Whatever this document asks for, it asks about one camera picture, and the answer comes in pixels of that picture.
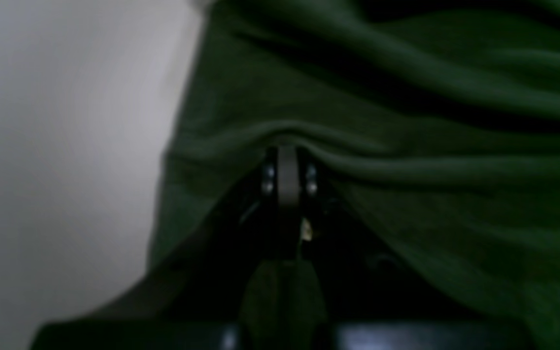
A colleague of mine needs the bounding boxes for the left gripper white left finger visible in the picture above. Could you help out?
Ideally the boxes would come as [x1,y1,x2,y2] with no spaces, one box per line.
[31,146,300,350]

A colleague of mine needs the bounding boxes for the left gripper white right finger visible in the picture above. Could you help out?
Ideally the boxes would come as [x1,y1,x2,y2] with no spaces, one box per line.
[297,151,533,350]

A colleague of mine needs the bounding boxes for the dark green t-shirt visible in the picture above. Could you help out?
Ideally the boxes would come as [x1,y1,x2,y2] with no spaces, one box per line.
[148,0,560,350]

